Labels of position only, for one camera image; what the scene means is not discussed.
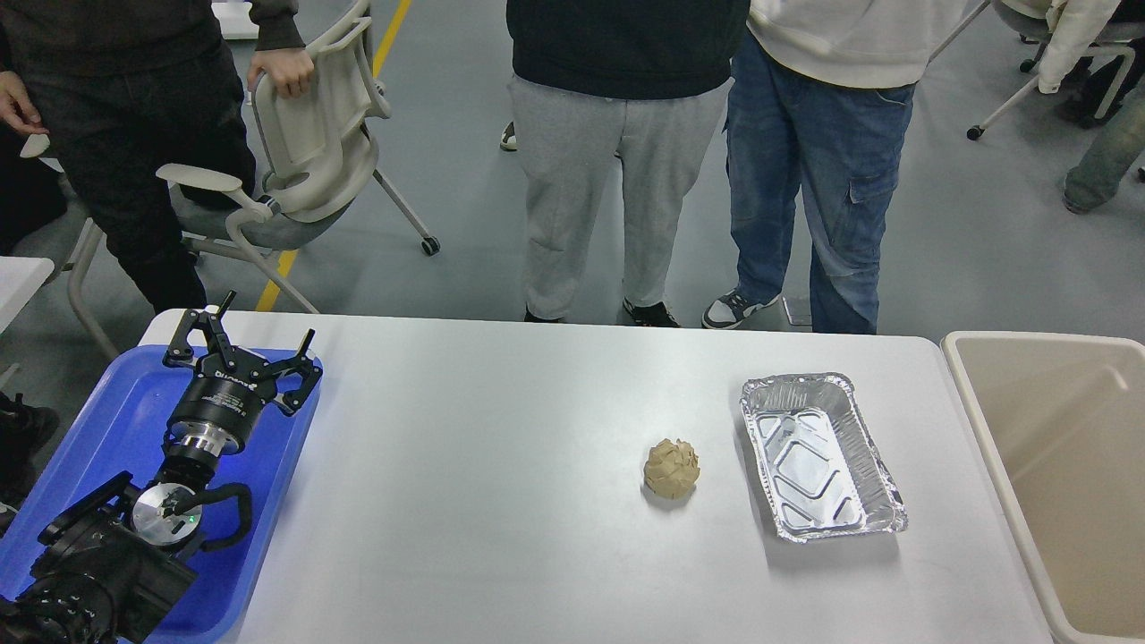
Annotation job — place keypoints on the person in grey sweatpants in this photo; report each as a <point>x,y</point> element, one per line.
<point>642,83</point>

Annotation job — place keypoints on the white side table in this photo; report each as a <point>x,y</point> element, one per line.
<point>21,277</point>

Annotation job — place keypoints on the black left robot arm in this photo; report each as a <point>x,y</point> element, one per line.
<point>151,521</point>

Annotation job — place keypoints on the blue plastic tray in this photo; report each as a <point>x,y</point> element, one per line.
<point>120,429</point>

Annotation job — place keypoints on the person in blue jeans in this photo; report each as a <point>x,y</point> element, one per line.
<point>821,101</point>

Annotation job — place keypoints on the white chair at right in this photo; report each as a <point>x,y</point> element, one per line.
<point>1066,31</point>

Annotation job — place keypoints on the crumpled tan paper ball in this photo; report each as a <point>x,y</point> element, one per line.
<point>671,469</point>

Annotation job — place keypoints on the person in black clothes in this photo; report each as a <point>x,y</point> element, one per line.
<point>123,87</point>

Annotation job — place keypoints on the beige plastic bin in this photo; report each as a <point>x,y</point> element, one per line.
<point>1059,420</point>

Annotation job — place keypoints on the person seated far right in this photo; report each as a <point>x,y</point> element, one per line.
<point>1096,178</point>

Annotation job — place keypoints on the beige office chair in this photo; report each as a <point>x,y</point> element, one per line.
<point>320,150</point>

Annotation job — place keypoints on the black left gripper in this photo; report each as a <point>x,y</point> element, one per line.
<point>219,409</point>

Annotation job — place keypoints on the aluminium foil tray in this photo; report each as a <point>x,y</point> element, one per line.
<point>820,470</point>

